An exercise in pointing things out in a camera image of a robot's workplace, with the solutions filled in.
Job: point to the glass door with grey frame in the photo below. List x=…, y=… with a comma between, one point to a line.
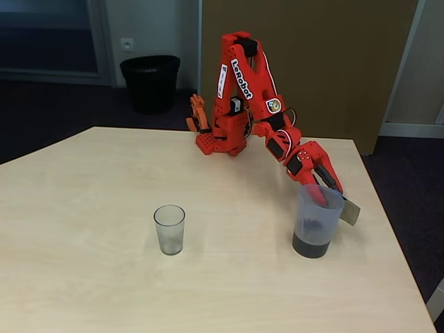
x=48, y=34

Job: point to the orange table clamp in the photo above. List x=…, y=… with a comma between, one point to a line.
x=199, y=114

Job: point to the black waste bin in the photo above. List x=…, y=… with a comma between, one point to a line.
x=151, y=83

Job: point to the white wall socket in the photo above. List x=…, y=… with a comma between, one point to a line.
x=127, y=44

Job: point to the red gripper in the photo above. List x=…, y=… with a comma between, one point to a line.
x=307, y=166

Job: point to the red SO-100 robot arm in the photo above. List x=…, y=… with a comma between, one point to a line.
x=258, y=90

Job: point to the brown cork pin board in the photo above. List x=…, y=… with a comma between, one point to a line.
x=329, y=62

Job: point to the clear plastic cup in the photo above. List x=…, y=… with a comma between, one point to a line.
x=169, y=229

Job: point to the white furniture edge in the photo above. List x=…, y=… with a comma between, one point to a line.
x=437, y=301

